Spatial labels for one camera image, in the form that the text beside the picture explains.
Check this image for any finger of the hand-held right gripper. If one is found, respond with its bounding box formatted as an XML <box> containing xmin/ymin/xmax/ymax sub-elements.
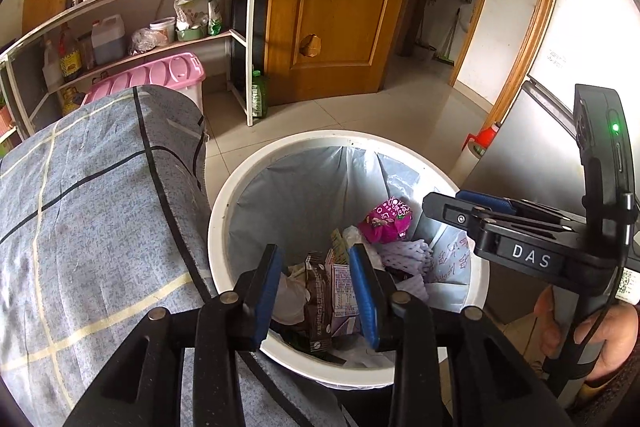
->
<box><xmin>456</xmin><ymin>190</ymin><xmax>583</xmax><ymax>232</ymax></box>
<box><xmin>422</xmin><ymin>193</ymin><xmax>576</xmax><ymax>233</ymax></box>

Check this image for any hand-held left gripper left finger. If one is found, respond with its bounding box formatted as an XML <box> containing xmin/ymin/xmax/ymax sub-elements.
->
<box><xmin>65</xmin><ymin>244</ymin><xmax>285</xmax><ymax>427</ymax></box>

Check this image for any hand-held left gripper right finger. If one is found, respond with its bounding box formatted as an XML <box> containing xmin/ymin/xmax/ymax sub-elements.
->
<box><xmin>349</xmin><ymin>244</ymin><xmax>573</xmax><ymax>427</ymax></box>

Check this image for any white plastic bag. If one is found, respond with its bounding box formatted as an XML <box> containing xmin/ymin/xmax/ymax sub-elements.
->
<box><xmin>272</xmin><ymin>274</ymin><xmax>311</xmax><ymax>325</ymax></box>

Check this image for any brown long wrapper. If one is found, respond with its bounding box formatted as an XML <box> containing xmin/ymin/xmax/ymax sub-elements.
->
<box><xmin>304</xmin><ymin>252</ymin><xmax>335</xmax><ymax>354</ymax></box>

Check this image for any white foam net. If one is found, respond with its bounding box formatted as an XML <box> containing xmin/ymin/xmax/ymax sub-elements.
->
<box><xmin>381</xmin><ymin>239</ymin><xmax>432</xmax><ymax>278</ymax></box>

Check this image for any olive paper wrapper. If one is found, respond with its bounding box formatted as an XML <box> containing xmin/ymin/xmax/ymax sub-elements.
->
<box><xmin>330</xmin><ymin>229</ymin><xmax>349</xmax><ymax>265</ymax></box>

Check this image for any magenta snack bag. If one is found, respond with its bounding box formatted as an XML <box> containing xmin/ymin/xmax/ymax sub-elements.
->
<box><xmin>357</xmin><ymin>198</ymin><xmax>413</xmax><ymax>244</ymax></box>

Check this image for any white trash bin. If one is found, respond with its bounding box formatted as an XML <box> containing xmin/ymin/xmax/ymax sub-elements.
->
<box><xmin>207</xmin><ymin>129</ymin><xmax>491</xmax><ymax>390</ymax></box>

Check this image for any person's right hand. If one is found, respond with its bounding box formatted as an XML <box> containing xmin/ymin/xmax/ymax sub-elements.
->
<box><xmin>535</xmin><ymin>286</ymin><xmax>640</xmax><ymax>382</ymax></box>

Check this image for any red printed white bag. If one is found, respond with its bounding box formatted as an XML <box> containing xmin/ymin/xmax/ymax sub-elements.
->
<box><xmin>425</xmin><ymin>227</ymin><xmax>473</xmax><ymax>303</ymax></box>

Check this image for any red white plastic item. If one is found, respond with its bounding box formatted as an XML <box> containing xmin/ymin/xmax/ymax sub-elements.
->
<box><xmin>452</xmin><ymin>122</ymin><xmax>501</xmax><ymax>180</ymax></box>

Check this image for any grey bin liner bag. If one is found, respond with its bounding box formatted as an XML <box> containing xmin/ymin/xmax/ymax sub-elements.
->
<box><xmin>235</xmin><ymin>146</ymin><xmax>473</xmax><ymax>313</ymax></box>

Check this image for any silver refrigerator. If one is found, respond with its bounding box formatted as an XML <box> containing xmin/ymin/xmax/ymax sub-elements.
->
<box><xmin>460</xmin><ymin>0</ymin><xmax>640</xmax><ymax>218</ymax></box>

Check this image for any large green bottle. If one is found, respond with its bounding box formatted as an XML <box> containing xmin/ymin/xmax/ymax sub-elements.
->
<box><xmin>250</xmin><ymin>70</ymin><xmax>269</xmax><ymax>118</ymax></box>

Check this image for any pink storage box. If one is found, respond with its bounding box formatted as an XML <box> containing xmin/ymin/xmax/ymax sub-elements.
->
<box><xmin>82</xmin><ymin>52</ymin><xmax>207</xmax><ymax>118</ymax></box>

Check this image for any green bowl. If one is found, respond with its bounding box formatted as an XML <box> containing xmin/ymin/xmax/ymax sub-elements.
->
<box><xmin>176</xmin><ymin>24</ymin><xmax>207</xmax><ymax>42</ymax></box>

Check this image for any crumpled clear plastic bag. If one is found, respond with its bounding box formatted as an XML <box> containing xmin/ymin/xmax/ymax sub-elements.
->
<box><xmin>131</xmin><ymin>27</ymin><xmax>163</xmax><ymax>54</ymax></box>

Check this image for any white plastic tub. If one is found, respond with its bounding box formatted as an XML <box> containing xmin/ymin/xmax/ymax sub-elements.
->
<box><xmin>149</xmin><ymin>17</ymin><xmax>177</xmax><ymax>44</ymax></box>

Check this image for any white food bag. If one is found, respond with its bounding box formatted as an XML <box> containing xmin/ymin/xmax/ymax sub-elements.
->
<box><xmin>174</xmin><ymin>0</ymin><xmax>211</xmax><ymax>32</ymax></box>

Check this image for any plastic jug dark liquid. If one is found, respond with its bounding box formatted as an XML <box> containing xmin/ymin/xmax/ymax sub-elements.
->
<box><xmin>91</xmin><ymin>14</ymin><xmax>126</xmax><ymax>65</ymax></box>

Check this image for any dark glass jar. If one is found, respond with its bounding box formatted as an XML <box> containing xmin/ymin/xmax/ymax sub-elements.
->
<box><xmin>80</xmin><ymin>32</ymin><xmax>96</xmax><ymax>70</ymax></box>

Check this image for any yellow label sauce bottle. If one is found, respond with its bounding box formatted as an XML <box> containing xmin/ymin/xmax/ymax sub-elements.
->
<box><xmin>59</xmin><ymin>23</ymin><xmax>83</xmax><ymax>80</ymax></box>

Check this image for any white plastic bottle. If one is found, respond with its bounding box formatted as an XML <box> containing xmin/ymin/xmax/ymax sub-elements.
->
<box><xmin>42</xmin><ymin>39</ymin><xmax>63</xmax><ymax>90</ymax></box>

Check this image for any long white shelf unit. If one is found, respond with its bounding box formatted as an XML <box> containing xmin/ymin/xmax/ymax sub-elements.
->
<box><xmin>0</xmin><ymin>0</ymin><xmax>286</xmax><ymax>148</ymax></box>

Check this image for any mop with white handle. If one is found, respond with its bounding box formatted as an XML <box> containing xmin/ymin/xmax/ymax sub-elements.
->
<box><xmin>434</xmin><ymin>7</ymin><xmax>462</xmax><ymax>65</ymax></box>

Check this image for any wooden door frame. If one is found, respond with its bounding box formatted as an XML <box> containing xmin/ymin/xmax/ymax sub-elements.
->
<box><xmin>492</xmin><ymin>0</ymin><xmax>566</xmax><ymax>128</ymax></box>

